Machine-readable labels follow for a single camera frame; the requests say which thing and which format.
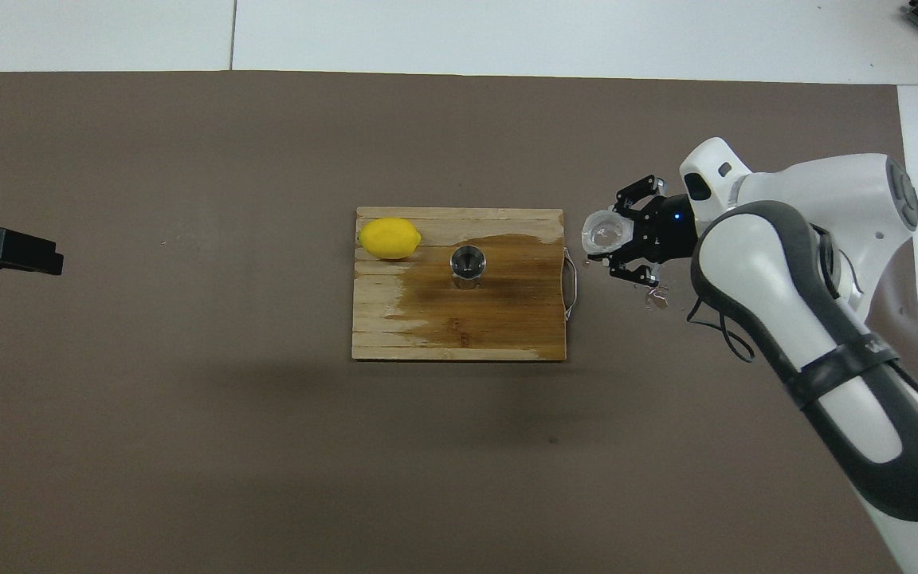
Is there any brown table mat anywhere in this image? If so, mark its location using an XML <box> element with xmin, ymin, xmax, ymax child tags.
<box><xmin>0</xmin><ymin>70</ymin><xmax>918</xmax><ymax>574</ymax></box>

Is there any steel double jigger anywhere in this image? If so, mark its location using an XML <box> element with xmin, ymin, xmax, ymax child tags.
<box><xmin>449</xmin><ymin>245</ymin><xmax>488</xmax><ymax>290</ymax></box>

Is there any yellow lemon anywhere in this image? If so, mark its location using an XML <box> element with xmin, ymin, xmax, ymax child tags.
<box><xmin>358</xmin><ymin>217</ymin><xmax>422</xmax><ymax>261</ymax></box>

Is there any clear plastic cup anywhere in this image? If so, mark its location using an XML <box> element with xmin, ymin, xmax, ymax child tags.
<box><xmin>581</xmin><ymin>208</ymin><xmax>636</xmax><ymax>258</ymax></box>

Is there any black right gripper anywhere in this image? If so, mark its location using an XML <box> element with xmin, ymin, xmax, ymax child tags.
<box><xmin>608</xmin><ymin>173</ymin><xmax>700</xmax><ymax>289</ymax></box>

